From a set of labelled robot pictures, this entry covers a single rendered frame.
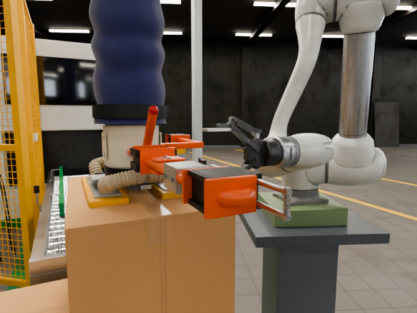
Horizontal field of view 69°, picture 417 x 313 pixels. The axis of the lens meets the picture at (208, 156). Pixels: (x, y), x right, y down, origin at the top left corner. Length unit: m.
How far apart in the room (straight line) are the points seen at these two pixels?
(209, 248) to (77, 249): 0.31
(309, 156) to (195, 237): 0.39
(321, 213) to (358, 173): 0.21
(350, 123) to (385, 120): 12.70
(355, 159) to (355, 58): 0.37
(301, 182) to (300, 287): 0.43
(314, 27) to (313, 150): 0.44
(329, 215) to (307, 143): 0.46
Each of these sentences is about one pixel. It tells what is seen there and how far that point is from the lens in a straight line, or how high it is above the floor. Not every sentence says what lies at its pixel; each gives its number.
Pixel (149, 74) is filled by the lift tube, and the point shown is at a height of 1.29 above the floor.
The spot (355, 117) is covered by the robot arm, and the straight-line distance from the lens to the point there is 1.26.
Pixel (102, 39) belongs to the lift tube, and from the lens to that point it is 0.94.
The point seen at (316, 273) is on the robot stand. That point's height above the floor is 0.53.
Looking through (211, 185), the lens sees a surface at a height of 1.09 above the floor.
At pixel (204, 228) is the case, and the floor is 0.90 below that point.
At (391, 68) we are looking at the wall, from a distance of 14.41.
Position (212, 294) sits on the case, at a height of 0.72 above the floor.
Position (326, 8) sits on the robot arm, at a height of 1.53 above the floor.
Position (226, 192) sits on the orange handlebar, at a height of 1.08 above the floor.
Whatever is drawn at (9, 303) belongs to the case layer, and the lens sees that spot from 1.33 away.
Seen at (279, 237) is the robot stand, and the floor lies 0.75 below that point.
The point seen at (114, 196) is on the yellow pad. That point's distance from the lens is 0.85.
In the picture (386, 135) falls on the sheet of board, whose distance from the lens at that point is 13.93.
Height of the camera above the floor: 1.17
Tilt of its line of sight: 7 degrees down
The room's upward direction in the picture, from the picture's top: straight up
